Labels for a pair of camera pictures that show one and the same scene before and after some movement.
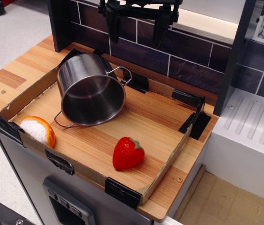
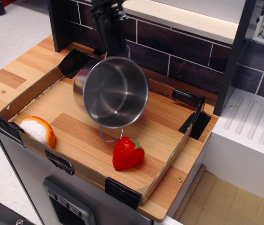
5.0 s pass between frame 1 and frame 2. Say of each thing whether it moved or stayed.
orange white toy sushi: stayed
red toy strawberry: stayed
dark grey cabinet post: stayed
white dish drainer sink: stayed
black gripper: moved
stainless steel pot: moved
